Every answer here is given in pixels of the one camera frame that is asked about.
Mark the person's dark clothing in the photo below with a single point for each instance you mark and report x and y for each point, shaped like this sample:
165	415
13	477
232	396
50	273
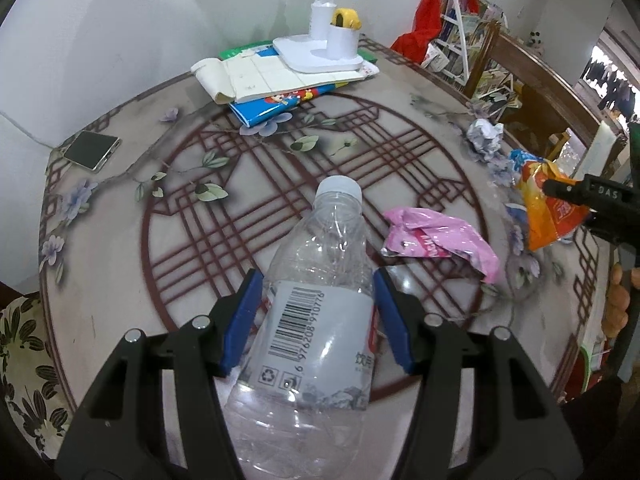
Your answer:
600	420

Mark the white desk lamp base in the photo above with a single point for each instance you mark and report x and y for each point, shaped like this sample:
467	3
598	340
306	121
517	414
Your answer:
320	52

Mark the white book rack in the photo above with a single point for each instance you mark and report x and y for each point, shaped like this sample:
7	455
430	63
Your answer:
467	25

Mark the crumpled white paper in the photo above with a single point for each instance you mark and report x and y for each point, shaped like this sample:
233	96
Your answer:
484	137

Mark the red cloth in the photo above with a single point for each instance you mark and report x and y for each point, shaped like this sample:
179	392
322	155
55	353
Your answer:
425	15

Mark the person's right hand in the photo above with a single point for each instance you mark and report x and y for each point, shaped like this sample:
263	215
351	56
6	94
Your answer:
620	305

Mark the clear plastic water bottle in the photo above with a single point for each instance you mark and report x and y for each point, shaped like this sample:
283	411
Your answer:
310	320

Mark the blue cartoon book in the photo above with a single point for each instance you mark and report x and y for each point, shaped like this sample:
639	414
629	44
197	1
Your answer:
265	107

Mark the long white paper strip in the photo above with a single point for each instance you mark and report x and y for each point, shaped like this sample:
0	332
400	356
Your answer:
600	152

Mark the floral seat cushion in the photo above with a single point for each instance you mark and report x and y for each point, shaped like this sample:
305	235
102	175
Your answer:
25	360

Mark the yellow tape roll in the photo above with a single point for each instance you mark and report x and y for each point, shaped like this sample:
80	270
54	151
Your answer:
346	17

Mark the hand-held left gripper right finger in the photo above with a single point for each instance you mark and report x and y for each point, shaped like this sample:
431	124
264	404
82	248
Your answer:
395	325

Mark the pink foil wrapper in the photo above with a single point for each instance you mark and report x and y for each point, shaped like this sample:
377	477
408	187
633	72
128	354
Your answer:
440	242

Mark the wooden chair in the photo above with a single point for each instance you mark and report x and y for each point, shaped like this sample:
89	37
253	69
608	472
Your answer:
540	75

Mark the smartphone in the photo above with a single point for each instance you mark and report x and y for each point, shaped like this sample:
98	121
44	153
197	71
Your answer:
90	150

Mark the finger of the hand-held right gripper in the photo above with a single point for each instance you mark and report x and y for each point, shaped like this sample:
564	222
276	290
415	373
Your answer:
615	232
595	191

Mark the orange snack bag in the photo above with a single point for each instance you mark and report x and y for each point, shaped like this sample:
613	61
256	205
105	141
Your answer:
540	210

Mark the hanging dark clothes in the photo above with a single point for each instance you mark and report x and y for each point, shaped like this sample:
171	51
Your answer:
610	80

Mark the white notepad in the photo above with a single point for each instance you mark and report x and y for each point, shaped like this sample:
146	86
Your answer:
260	75

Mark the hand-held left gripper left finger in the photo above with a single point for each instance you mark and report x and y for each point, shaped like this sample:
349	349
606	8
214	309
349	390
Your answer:
240	325

